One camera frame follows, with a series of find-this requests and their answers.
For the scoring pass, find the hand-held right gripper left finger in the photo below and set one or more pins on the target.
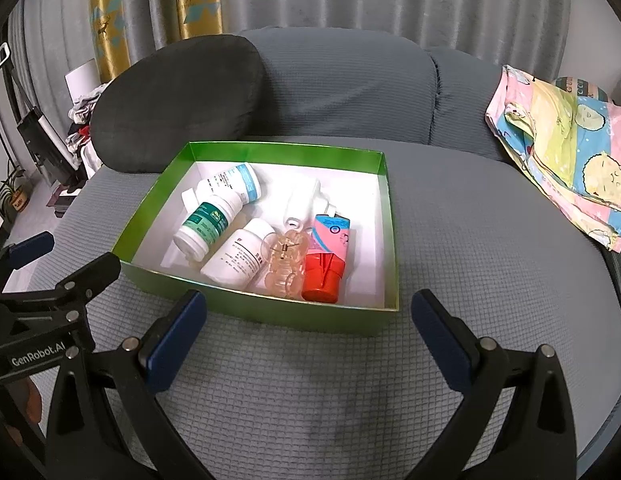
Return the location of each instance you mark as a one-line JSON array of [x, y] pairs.
[[173, 345]]

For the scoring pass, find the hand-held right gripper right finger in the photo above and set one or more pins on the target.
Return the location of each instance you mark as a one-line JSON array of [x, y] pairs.
[[443, 345]]

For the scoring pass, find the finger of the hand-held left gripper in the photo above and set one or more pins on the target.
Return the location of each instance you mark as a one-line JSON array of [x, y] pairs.
[[93, 272], [33, 249]]

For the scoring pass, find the large white pill bottle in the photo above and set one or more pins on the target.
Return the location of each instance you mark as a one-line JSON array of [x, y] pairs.
[[235, 257]]

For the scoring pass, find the green label white bottle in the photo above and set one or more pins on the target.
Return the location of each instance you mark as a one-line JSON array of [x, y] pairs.
[[205, 222]]

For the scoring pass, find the green cardboard box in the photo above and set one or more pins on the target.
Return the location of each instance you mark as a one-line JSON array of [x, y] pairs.
[[315, 317]]

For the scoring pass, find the clear plastic bottle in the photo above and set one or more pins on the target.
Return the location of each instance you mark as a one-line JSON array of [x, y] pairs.
[[285, 260]]

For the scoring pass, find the orange cardboard packet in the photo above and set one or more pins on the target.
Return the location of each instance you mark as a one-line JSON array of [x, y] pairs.
[[330, 240]]

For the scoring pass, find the white spray bottle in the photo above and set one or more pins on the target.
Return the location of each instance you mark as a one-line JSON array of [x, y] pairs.
[[303, 202]]

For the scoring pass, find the person's left hand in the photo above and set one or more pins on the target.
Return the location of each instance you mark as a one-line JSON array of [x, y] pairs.
[[25, 400]]

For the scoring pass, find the potted plant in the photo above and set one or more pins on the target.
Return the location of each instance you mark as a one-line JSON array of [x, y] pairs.
[[13, 190]]

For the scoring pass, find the black appliance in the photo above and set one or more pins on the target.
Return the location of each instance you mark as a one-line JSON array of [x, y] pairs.
[[43, 145]]

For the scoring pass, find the pile of clothes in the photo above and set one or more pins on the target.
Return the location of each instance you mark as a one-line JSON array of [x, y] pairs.
[[83, 115]]

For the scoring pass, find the blue label white bottle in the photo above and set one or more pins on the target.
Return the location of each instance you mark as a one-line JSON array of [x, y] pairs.
[[233, 182]]

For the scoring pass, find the white lamp shade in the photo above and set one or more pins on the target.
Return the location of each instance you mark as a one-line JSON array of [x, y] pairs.
[[83, 77]]

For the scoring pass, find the dark grey cushion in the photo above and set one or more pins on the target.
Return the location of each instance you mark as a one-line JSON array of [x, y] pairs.
[[175, 100]]

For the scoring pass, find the printed blanket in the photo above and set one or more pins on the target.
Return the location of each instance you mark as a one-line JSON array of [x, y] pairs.
[[560, 150]]

